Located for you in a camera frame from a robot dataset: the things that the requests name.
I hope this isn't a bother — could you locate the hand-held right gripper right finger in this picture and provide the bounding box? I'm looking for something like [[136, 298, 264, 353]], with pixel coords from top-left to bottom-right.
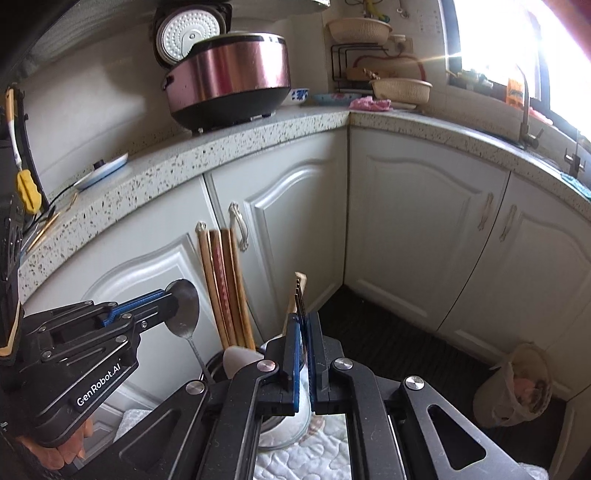
[[306, 313, 532, 480]]

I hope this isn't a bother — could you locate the metal spoon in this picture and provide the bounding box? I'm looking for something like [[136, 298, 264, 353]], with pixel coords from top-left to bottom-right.
[[165, 279, 217, 387]]

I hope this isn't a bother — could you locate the beige colander basket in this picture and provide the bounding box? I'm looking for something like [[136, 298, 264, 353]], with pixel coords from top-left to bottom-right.
[[327, 17, 394, 42], [368, 78, 434, 105]]

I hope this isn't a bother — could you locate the pink rice cooker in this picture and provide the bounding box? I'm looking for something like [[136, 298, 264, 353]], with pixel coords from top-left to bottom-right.
[[153, 2, 293, 136]]

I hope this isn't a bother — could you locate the black metal frame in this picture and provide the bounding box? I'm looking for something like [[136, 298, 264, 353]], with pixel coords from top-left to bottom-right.
[[0, 82, 48, 370]]

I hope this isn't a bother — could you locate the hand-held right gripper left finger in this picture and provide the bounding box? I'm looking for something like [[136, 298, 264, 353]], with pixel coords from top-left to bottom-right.
[[115, 313, 303, 480]]

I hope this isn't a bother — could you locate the lined trash bin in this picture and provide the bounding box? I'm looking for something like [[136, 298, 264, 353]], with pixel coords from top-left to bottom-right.
[[472, 343, 553, 431]]

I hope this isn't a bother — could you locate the gold fork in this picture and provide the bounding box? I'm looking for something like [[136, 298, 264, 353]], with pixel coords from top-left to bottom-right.
[[287, 271, 308, 334]]

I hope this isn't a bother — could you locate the pink cloth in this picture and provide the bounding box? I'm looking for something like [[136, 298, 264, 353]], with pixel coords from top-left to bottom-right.
[[348, 96, 393, 113]]

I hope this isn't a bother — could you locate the yellow white tool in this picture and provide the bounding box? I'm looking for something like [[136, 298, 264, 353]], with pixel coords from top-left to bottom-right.
[[4, 88, 44, 215]]

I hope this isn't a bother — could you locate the orange bottle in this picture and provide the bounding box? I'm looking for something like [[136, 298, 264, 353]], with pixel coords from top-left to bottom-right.
[[507, 76, 526, 110]]

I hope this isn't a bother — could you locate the window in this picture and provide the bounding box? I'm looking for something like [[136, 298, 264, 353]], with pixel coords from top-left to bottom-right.
[[442, 0, 591, 139]]

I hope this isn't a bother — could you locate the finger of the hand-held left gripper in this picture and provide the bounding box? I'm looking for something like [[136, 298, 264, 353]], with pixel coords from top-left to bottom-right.
[[103, 289, 180, 326], [121, 306, 181, 336]]

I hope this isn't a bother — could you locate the kitchen faucet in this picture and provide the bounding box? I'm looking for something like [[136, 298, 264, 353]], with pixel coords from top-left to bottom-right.
[[514, 64, 544, 149]]

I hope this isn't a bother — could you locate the wooden cutting board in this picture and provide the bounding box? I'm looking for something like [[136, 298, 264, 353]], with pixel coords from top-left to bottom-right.
[[345, 54, 426, 83]]

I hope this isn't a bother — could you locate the black wire rack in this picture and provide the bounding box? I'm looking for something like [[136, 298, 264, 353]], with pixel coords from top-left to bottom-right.
[[329, 43, 394, 94]]

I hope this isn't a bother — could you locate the metal utensil cup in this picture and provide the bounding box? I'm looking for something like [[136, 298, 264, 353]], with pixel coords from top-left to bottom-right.
[[257, 355, 313, 452]]

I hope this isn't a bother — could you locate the small water tap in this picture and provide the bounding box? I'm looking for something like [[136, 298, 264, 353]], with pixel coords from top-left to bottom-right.
[[564, 130, 588, 177]]

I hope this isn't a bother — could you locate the person's left hand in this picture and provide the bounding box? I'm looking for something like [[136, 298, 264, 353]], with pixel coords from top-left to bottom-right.
[[18, 413, 94, 468]]

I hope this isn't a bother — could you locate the wooden chopstick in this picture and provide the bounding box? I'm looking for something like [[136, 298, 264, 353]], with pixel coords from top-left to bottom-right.
[[209, 229, 239, 349], [220, 228, 249, 348], [197, 222, 230, 350], [229, 235, 256, 350]]

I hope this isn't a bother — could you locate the white quilted cloth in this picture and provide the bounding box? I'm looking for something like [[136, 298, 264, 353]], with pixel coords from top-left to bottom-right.
[[119, 405, 548, 480]]

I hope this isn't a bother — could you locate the floral plate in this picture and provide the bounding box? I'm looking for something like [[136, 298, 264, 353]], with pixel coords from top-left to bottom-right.
[[313, 92, 364, 106]]

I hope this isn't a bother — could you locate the white cabinet door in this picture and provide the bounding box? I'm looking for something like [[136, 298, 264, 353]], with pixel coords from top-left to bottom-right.
[[205, 133, 349, 340], [21, 178, 234, 416], [436, 172, 591, 372], [345, 128, 512, 334]]

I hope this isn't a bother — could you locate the gold utensil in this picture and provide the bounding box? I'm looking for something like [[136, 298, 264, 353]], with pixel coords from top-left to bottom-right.
[[25, 211, 62, 254]]

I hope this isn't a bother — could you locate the black cable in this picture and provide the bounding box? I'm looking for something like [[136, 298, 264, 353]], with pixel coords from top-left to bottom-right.
[[27, 182, 96, 232]]

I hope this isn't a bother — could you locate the dark floor mat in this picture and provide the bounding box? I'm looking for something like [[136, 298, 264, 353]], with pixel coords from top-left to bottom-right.
[[318, 285, 570, 418]]

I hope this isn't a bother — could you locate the teal sink mat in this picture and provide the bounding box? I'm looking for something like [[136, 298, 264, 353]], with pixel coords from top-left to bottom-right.
[[560, 172, 591, 200]]

